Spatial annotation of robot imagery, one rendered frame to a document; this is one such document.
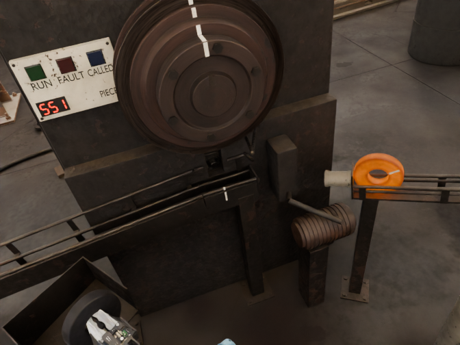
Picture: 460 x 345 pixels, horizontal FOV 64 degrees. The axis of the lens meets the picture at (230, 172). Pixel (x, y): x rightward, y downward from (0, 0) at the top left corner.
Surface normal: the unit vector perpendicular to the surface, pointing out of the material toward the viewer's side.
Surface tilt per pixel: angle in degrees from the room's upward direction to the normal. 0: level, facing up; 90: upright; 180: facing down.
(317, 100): 0
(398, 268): 0
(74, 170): 0
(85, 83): 90
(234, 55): 90
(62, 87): 90
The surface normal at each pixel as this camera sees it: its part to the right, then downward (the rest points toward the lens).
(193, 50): 0.32, 0.59
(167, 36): -0.33, -0.22
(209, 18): 0.18, -0.44
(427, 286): -0.12, -0.75
